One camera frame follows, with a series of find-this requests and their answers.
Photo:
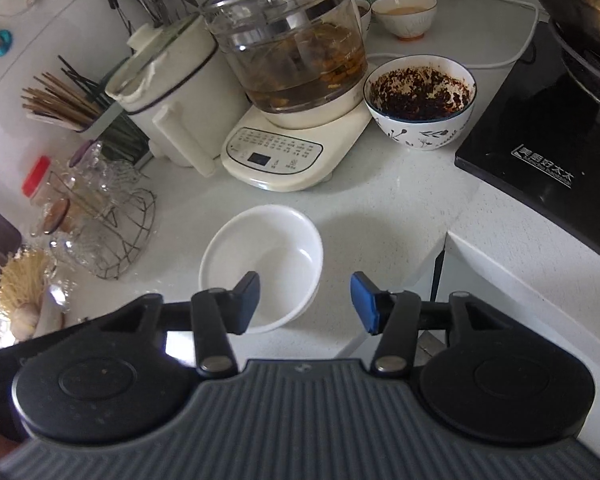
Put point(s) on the brown lid glass jar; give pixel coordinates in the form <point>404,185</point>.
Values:
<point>60,215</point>

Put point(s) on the black induction cooktop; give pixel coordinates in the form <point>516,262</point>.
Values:
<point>520,125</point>

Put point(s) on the glass health kettle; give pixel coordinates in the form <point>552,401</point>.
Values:
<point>290,60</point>

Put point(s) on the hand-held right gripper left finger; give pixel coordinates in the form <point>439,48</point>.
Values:
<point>247,305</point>

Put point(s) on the bundle of chopsticks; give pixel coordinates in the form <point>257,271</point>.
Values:
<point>60,100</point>

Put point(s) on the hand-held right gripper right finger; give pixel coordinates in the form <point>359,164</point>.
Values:
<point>365,305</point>

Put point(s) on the bundle of dried noodles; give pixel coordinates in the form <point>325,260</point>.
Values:
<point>22,275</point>

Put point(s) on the small bowl with tan liquid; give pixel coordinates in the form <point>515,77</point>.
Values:
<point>405,20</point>

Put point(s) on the white electric pot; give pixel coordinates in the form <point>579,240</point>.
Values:
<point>190,90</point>

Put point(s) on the group of crystal glass cups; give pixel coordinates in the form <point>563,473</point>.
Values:
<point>95,240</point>

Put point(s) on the leaf print bowl with chili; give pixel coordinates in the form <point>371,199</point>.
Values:
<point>420,130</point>

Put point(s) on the red lid plastic jar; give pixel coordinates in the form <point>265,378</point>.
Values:
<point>36,175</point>

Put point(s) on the chopstick holder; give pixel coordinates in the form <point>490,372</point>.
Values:
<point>125,140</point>

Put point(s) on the small ceramic bowl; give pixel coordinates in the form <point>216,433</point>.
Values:
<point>364,15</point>

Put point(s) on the metal wok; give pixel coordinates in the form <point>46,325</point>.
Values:
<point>580,5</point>

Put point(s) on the small white bowl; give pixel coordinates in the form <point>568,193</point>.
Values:
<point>265,245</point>

